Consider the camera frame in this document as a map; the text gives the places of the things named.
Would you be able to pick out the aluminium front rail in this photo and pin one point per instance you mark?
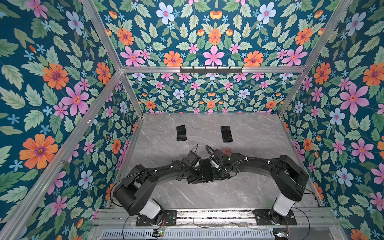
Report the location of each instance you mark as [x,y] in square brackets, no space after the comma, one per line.
[209,218]

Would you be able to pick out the black smartphone face up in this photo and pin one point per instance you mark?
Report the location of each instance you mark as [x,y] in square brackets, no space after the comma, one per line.
[207,171]

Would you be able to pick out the aluminium frame post left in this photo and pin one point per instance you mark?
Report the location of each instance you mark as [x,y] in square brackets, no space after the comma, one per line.
[26,208]

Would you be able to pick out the blue edged smartphone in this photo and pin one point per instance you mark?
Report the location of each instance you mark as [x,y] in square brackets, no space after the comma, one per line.
[226,134]

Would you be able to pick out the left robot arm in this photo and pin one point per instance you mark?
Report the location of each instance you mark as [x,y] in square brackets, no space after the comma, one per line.
[134,191]

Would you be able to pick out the aluminium frame post right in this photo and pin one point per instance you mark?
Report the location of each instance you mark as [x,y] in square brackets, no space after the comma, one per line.
[330,27]

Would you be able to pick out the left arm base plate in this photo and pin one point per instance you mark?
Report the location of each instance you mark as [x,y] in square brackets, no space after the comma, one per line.
[163,218]

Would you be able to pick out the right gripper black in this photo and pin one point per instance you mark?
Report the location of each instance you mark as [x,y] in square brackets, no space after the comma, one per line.
[216,178]

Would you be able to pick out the pink phone case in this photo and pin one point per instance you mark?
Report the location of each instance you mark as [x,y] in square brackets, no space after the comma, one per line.
[226,151]

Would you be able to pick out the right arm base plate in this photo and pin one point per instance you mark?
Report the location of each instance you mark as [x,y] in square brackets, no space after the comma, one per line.
[268,217]

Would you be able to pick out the aluminium frame post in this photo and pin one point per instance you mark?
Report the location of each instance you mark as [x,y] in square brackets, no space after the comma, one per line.
[26,208]
[330,27]

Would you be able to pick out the purple edged smartphone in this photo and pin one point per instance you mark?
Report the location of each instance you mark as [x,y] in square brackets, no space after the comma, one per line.
[181,133]

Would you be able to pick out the white vented cable duct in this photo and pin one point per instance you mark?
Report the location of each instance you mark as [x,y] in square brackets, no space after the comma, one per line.
[187,234]

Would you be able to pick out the metal hook rail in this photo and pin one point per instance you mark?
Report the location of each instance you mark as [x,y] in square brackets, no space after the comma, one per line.
[211,70]

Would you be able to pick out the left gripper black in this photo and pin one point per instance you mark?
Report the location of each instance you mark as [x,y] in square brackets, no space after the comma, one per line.
[200,180]

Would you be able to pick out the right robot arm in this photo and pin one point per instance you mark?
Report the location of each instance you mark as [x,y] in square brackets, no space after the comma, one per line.
[289,177]

